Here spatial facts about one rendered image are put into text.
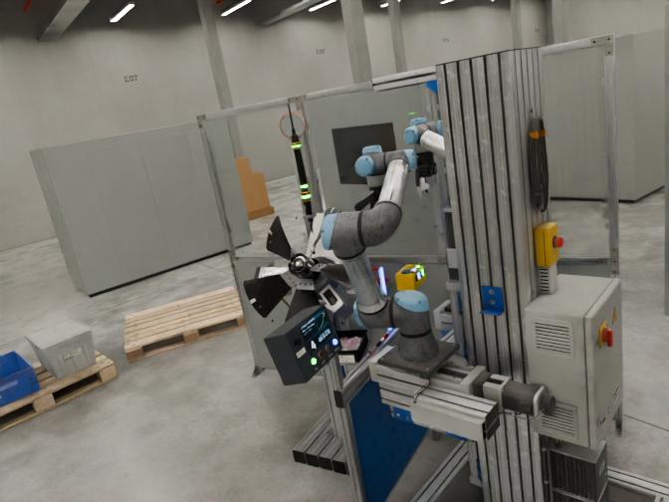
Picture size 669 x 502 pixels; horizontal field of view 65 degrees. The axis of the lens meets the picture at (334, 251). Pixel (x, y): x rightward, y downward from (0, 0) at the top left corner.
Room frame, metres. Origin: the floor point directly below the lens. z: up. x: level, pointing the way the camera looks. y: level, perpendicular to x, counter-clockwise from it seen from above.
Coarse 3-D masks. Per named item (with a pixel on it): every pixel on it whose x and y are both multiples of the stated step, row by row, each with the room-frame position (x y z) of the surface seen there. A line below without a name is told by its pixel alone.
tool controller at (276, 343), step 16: (288, 320) 1.81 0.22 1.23; (304, 320) 1.73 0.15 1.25; (320, 320) 1.79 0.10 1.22; (272, 336) 1.67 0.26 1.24; (288, 336) 1.64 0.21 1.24; (304, 336) 1.69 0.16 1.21; (320, 336) 1.75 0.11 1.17; (336, 336) 1.82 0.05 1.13; (272, 352) 1.67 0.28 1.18; (288, 352) 1.63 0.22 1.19; (304, 352) 1.66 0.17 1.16; (336, 352) 1.78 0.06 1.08; (288, 368) 1.64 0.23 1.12; (304, 368) 1.63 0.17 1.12; (320, 368) 1.68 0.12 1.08; (288, 384) 1.65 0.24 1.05
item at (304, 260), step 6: (294, 258) 2.59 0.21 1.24; (300, 258) 2.56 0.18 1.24; (306, 258) 2.54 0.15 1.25; (312, 258) 2.65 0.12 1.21; (288, 264) 2.57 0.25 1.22; (294, 264) 2.56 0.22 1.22; (300, 264) 2.55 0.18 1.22; (306, 264) 2.52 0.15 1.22; (312, 264) 2.56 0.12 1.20; (294, 270) 2.54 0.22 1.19; (300, 270) 2.52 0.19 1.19; (306, 270) 2.52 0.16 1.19; (306, 276) 2.54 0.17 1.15; (312, 276) 2.58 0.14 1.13; (318, 276) 2.57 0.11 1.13
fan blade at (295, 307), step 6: (294, 294) 2.47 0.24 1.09; (300, 294) 2.47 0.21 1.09; (306, 294) 2.48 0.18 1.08; (312, 294) 2.49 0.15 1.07; (294, 300) 2.45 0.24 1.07; (300, 300) 2.45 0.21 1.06; (306, 300) 2.46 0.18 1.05; (312, 300) 2.47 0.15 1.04; (318, 300) 2.48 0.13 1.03; (294, 306) 2.43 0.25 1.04; (300, 306) 2.43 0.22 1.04; (306, 306) 2.44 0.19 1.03; (312, 306) 2.44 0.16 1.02; (288, 312) 2.41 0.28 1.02; (294, 312) 2.41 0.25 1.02; (288, 318) 2.39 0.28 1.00
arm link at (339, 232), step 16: (336, 224) 1.57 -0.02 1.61; (352, 224) 1.55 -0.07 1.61; (336, 240) 1.57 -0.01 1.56; (352, 240) 1.55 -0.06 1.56; (336, 256) 1.62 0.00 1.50; (352, 256) 1.59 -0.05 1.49; (352, 272) 1.65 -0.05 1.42; (368, 272) 1.67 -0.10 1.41; (368, 288) 1.68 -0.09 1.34; (368, 304) 1.72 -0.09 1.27; (384, 304) 1.73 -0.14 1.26; (368, 320) 1.75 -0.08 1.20; (384, 320) 1.73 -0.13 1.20
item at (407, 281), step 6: (408, 264) 2.67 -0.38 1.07; (402, 270) 2.59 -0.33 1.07; (420, 270) 2.58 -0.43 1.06; (396, 276) 2.55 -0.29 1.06; (402, 276) 2.53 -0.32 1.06; (408, 276) 2.51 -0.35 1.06; (414, 276) 2.51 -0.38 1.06; (396, 282) 2.55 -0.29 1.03; (402, 282) 2.53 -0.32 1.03; (408, 282) 2.51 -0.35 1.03; (414, 282) 2.51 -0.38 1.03; (420, 282) 2.57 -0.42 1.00; (402, 288) 2.53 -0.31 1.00; (408, 288) 2.52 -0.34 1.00; (414, 288) 2.50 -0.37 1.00
